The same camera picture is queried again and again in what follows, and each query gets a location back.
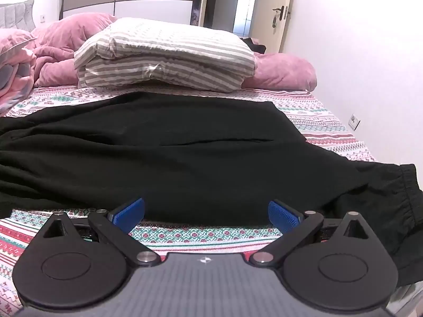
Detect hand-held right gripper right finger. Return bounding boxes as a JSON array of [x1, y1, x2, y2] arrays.
[[250, 200, 375, 268]]

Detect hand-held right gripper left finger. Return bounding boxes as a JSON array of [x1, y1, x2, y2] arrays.
[[39, 197, 160, 267]]

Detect black pants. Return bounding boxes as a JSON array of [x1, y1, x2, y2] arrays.
[[0, 92, 423, 289]]

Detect patterned bed sheet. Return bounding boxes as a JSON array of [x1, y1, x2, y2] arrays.
[[0, 84, 423, 311]]

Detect pink duvet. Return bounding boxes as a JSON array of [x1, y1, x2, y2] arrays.
[[31, 12, 318, 90]]

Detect dark cloth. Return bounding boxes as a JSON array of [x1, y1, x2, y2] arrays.
[[240, 37, 266, 54]]

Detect cream door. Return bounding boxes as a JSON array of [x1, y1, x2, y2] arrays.
[[256, 0, 298, 53]]

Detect pink pillow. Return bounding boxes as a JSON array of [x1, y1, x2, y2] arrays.
[[0, 28, 38, 60]]

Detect beige tall shelf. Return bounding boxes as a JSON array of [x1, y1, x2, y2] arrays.
[[190, 0, 212, 29]]

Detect grey quilted headboard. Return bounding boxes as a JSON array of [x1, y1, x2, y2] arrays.
[[0, 0, 36, 34]]

